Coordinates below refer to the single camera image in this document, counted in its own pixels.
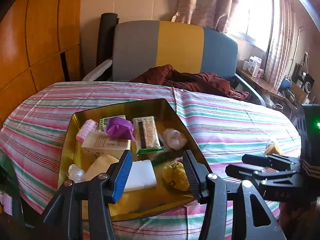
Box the yellow sponge with sock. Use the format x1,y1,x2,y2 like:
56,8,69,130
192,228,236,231
264,140,284,155

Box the yellow plush toy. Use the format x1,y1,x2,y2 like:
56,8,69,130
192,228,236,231
162,161,190,192

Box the beige cardboard box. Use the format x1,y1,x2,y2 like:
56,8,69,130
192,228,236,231
81,131,131,159

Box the white foam block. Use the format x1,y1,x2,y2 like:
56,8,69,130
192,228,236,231
124,159,157,192

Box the white ball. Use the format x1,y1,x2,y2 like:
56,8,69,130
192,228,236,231
163,128,188,151

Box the pink roll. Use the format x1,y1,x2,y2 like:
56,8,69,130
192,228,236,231
76,119,98,143

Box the green cream box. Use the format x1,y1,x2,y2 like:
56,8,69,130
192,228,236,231
99,115,126,132

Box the purple snack packet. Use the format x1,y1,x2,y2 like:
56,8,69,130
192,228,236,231
105,117,135,141

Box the green biscuit packet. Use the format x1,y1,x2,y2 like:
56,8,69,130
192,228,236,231
132,116,163,156

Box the blue round container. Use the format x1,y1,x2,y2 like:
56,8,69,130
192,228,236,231
278,75,292,92

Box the wooden side desk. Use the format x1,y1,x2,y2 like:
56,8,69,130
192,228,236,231
236,68,284,100

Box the gold rectangular tray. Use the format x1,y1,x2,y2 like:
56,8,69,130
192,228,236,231
57,99,208,222

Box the white boxes on desk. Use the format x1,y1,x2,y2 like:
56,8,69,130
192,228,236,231
242,56,264,78

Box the striped pink green tablecloth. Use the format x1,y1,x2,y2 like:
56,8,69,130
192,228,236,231
0,81,302,240

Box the dark red blanket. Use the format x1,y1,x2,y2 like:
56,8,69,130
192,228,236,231
131,64,249,101

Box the grey yellow blue armchair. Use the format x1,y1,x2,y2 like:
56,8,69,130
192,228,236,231
84,20,265,105

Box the wooden wardrobe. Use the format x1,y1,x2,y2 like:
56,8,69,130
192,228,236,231
1,0,83,123

